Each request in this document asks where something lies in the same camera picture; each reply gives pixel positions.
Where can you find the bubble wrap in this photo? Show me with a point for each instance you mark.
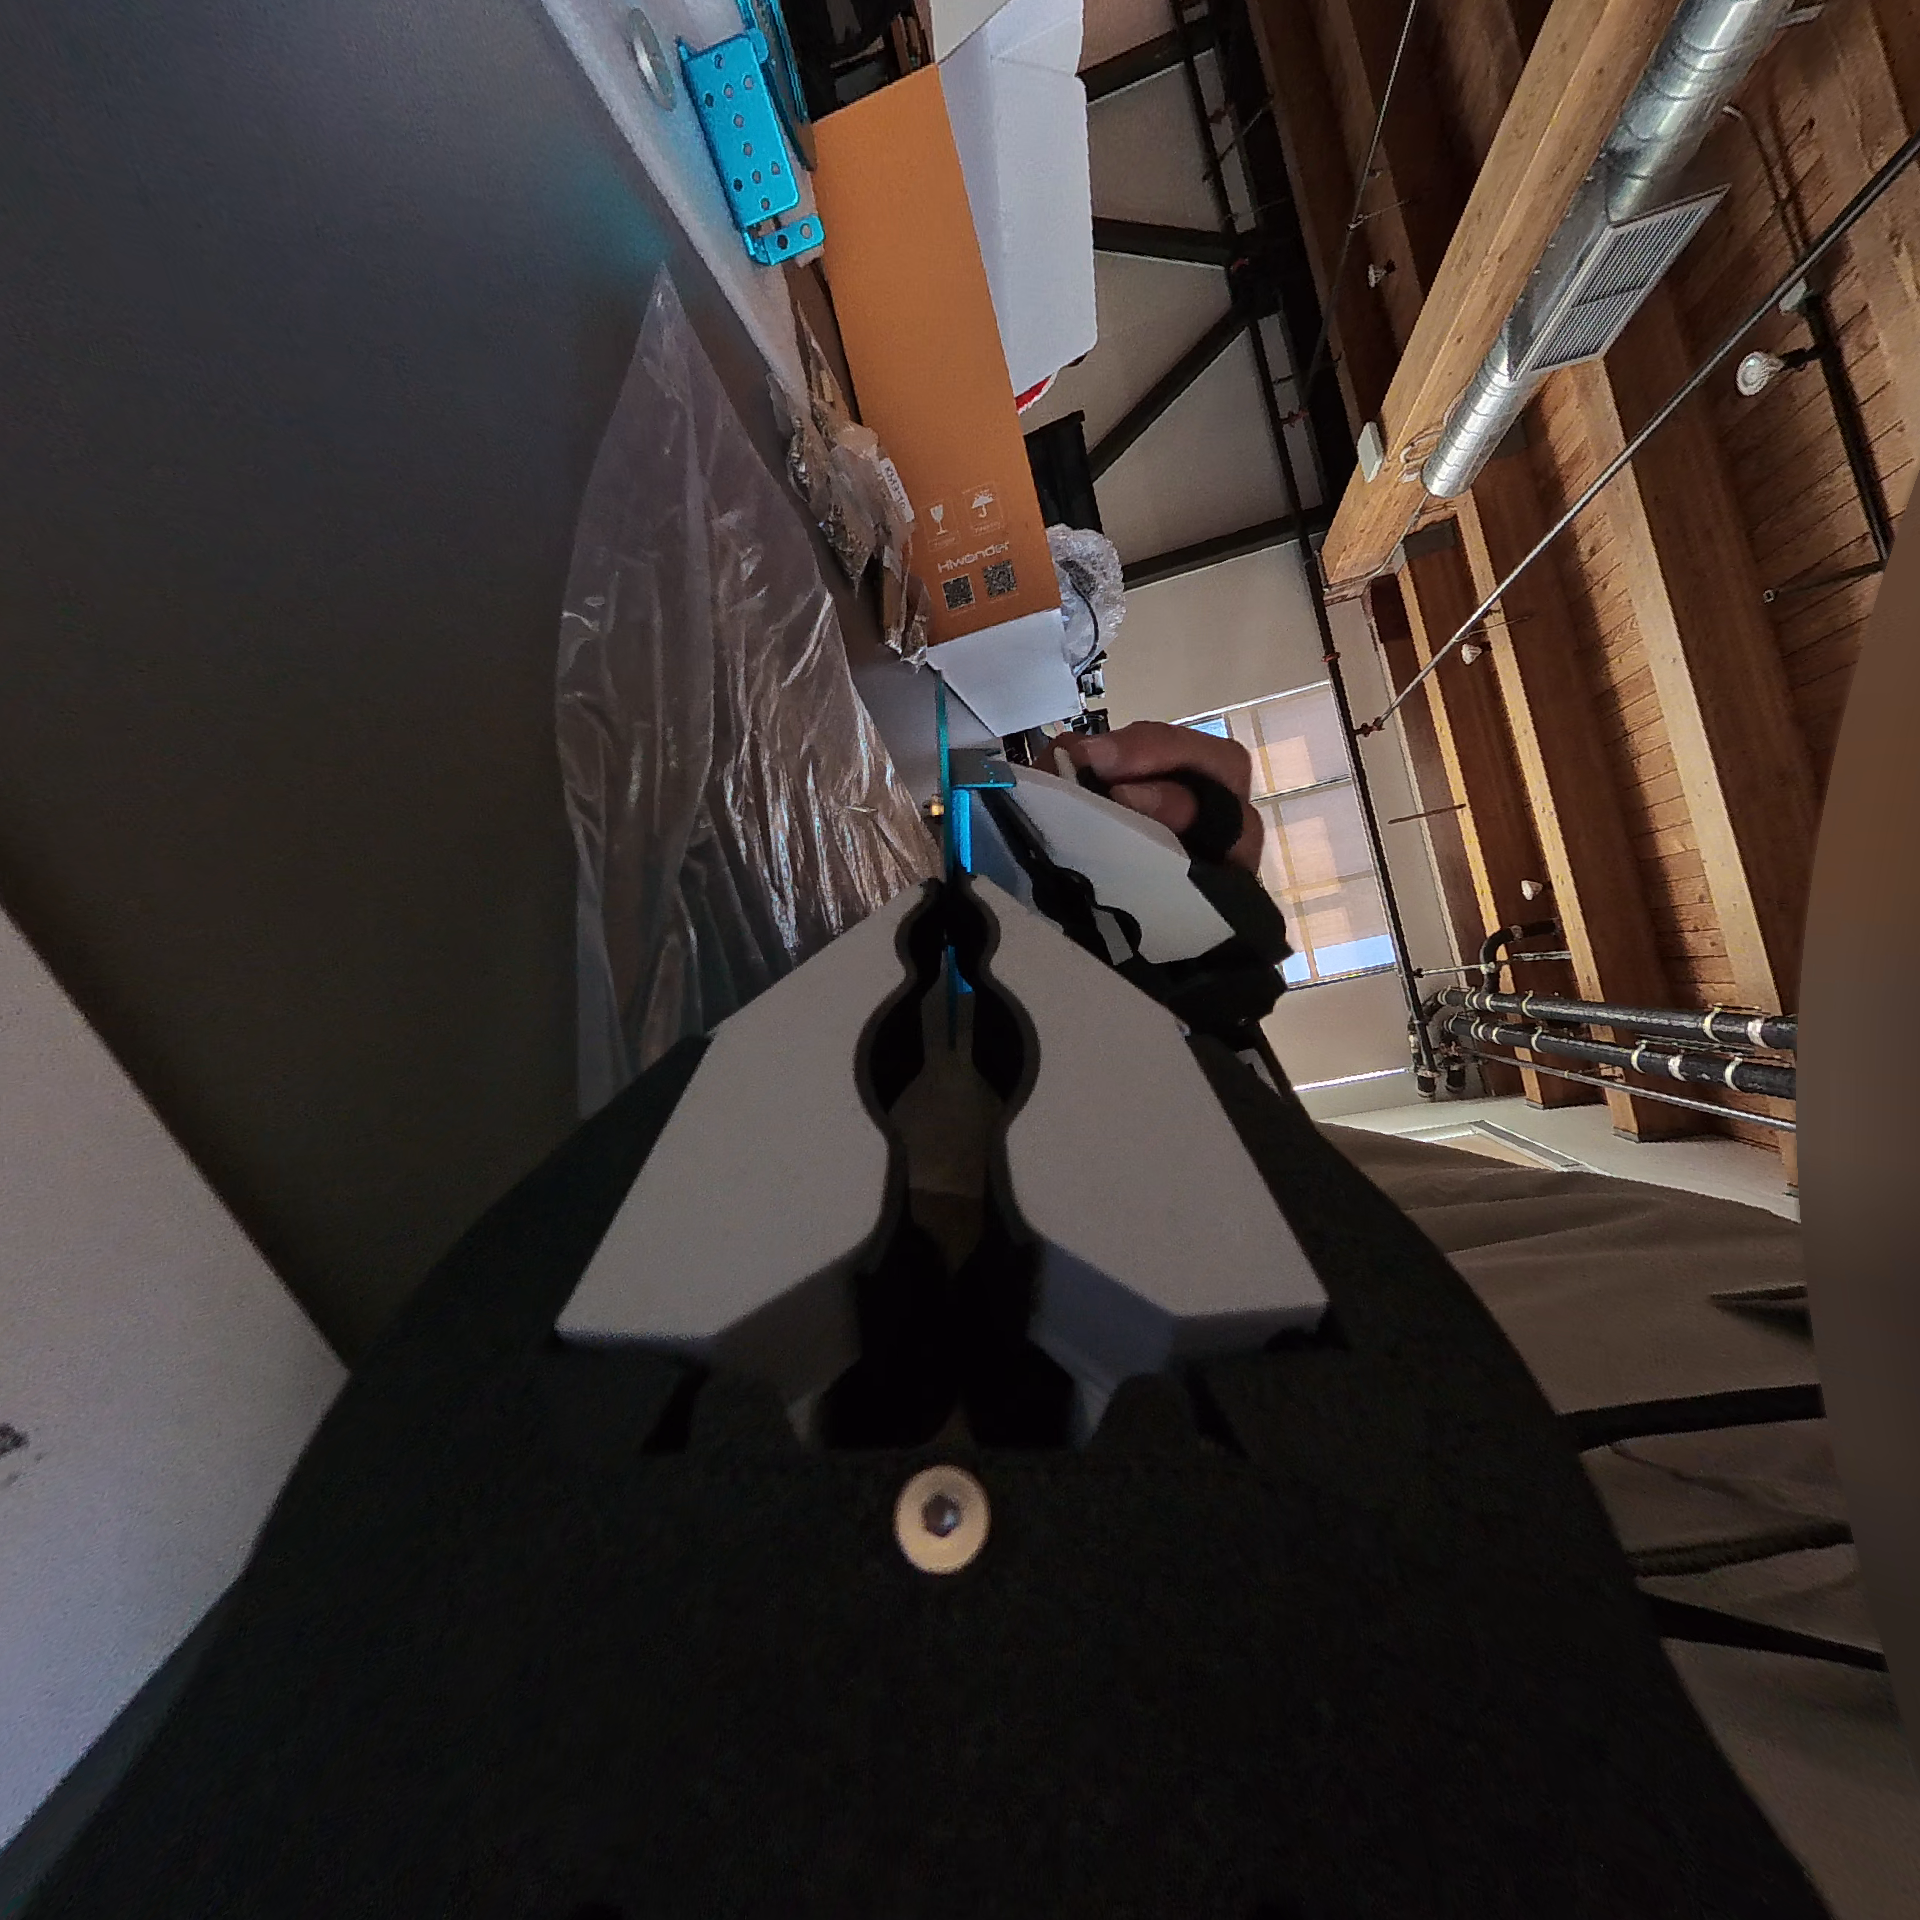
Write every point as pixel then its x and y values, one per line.
pixel 1084 570

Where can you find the blue round metal plate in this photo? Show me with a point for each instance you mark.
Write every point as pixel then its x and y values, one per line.
pixel 960 840

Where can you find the perforated blue U bracket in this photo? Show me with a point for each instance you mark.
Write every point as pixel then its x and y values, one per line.
pixel 743 134

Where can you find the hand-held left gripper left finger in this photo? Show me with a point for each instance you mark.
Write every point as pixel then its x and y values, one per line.
pixel 735 1201

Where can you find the white assembly guide sheet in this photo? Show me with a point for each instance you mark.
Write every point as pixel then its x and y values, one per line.
pixel 120 1275

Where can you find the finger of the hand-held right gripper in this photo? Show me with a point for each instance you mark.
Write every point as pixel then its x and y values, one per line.
pixel 1125 854

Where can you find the clear plastic bag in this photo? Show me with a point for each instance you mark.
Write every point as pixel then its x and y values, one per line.
pixel 704 675

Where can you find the clear hardware bags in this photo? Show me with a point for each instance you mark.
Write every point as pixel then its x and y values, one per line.
pixel 855 494

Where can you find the silver round metal hub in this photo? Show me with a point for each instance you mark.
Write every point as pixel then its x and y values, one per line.
pixel 646 42

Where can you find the orange cardboard box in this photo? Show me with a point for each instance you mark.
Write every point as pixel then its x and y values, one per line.
pixel 915 299

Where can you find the white foam sheet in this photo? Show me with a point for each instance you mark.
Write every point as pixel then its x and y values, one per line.
pixel 661 164

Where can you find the person's grey shirt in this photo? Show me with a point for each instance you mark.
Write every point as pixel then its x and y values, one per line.
pixel 1590 1275

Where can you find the blue flanged metal bracket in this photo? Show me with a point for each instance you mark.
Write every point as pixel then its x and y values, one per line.
pixel 781 60

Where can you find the window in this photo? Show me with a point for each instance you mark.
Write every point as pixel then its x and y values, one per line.
pixel 1336 901

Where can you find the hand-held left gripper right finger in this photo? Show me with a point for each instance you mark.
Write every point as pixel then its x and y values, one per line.
pixel 1156 1185

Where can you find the silver ventilation duct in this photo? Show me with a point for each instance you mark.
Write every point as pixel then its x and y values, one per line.
pixel 1500 405

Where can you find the person's right hand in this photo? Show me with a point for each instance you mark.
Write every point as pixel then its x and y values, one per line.
pixel 1156 756

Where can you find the black insulated pipes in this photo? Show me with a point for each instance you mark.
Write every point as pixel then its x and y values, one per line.
pixel 1622 1026

